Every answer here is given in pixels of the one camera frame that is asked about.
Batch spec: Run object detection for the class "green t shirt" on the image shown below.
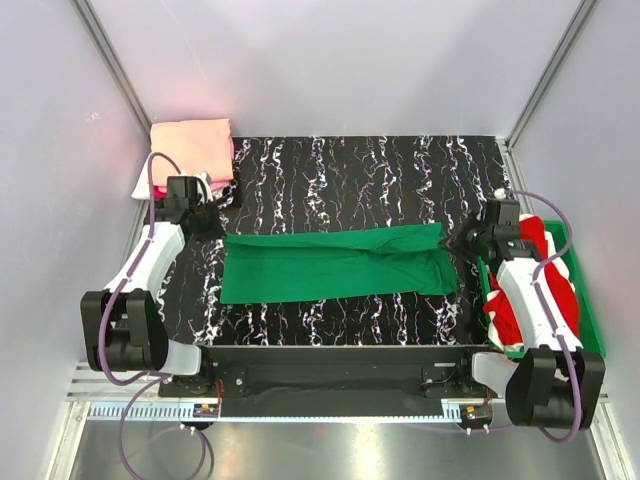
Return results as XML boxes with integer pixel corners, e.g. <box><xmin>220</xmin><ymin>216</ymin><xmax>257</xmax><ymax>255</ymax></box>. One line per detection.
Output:
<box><xmin>220</xmin><ymin>223</ymin><xmax>458</xmax><ymax>305</ymax></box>

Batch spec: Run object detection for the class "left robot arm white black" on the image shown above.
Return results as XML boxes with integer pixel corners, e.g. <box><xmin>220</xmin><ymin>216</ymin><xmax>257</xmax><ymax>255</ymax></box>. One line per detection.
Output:
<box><xmin>80</xmin><ymin>198</ymin><xmax>224</xmax><ymax>396</ymax></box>

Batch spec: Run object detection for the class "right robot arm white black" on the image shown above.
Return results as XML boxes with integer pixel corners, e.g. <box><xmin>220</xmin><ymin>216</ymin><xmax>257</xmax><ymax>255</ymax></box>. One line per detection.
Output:
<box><xmin>441</xmin><ymin>212</ymin><xmax>606</xmax><ymax>443</ymax></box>

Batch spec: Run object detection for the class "folded pink t shirt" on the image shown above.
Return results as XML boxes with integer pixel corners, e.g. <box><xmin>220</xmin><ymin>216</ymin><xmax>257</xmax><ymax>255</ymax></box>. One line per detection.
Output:
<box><xmin>153</xmin><ymin>181</ymin><xmax>230</xmax><ymax>200</ymax></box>

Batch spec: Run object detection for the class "folded white t shirt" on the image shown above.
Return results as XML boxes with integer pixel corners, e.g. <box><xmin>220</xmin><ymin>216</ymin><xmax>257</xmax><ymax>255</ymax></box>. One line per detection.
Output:
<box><xmin>131</xmin><ymin>162</ymin><xmax>231</xmax><ymax>201</ymax></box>

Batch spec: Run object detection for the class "folded peach t shirt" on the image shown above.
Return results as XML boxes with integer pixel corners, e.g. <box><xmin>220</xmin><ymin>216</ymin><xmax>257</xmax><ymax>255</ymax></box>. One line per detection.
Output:
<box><xmin>150</xmin><ymin>118</ymin><xmax>234</xmax><ymax>183</ymax></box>

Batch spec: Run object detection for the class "red white t shirt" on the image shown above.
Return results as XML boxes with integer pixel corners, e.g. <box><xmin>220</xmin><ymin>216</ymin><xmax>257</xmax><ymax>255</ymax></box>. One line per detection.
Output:
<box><xmin>482</xmin><ymin>214</ymin><xmax>582</xmax><ymax>351</ymax></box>

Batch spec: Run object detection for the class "green plastic bin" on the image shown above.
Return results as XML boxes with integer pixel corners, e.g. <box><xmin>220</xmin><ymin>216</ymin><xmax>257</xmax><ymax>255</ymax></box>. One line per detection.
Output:
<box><xmin>476</xmin><ymin>220</ymin><xmax>607</xmax><ymax>360</ymax></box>

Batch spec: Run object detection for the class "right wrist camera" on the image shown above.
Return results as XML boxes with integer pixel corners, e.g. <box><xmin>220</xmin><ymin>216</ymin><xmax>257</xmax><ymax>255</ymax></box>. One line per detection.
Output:
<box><xmin>484</xmin><ymin>199</ymin><xmax>521</xmax><ymax>241</ymax></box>

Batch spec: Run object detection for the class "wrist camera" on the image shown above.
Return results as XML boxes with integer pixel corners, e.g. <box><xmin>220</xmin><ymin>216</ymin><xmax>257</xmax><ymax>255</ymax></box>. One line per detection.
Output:
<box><xmin>167</xmin><ymin>176</ymin><xmax>212</xmax><ymax>206</ymax></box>
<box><xmin>484</xmin><ymin>199</ymin><xmax>521</xmax><ymax>241</ymax></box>

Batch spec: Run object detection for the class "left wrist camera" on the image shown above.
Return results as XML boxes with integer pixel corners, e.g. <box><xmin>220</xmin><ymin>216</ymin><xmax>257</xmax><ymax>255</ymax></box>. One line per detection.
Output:
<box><xmin>167</xmin><ymin>176</ymin><xmax>212</xmax><ymax>206</ymax></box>

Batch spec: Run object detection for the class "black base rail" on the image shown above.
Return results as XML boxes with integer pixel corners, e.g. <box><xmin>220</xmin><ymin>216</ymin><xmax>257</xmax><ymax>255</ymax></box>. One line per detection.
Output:
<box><xmin>147</xmin><ymin>346</ymin><xmax>496</xmax><ymax>423</ymax></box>

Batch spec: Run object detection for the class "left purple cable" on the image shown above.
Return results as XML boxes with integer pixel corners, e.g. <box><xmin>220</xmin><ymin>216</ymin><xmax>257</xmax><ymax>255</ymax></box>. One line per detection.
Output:
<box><xmin>98</xmin><ymin>152</ymin><xmax>216</xmax><ymax>480</ymax></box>

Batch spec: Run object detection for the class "purple cable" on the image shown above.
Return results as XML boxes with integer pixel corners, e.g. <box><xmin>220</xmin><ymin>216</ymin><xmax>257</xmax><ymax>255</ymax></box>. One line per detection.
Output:
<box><xmin>414</xmin><ymin>188</ymin><xmax>584</xmax><ymax>445</ymax></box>
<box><xmin>98</xmin><ymin>152</ymin><xmax>216</xmax><ymax>480</ymax></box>

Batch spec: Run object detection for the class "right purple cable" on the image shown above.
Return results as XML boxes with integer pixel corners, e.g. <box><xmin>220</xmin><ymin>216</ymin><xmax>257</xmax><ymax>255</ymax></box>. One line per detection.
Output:
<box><xmin>414</xmin><ymin>188</ymin><xmax>584</xmax><ymax>445</ymax></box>

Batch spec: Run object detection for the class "aluminium frame rail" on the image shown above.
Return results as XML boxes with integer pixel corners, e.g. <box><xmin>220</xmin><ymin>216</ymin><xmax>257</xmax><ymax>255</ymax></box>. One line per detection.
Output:
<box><xmin>67</xmin><ymin>347</ymin><xmax>605</xmax><ymax>429</ymax></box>

